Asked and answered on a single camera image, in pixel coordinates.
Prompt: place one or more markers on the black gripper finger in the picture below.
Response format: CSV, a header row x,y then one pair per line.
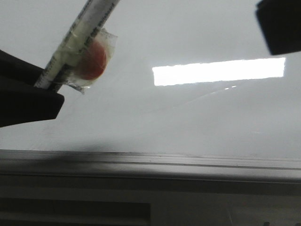
x,y
20,101
280,23

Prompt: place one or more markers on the red magnet taped to marker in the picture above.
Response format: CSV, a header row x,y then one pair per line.
x,y
93,61

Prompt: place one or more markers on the white black whiteboard marker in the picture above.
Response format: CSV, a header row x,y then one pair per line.
x,y
88,23

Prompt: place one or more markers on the dark vent panel below whiteboard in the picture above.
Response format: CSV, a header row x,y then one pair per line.
x,y
37,212

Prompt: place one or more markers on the white whiteboard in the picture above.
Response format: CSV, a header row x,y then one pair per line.
x,y
191,100

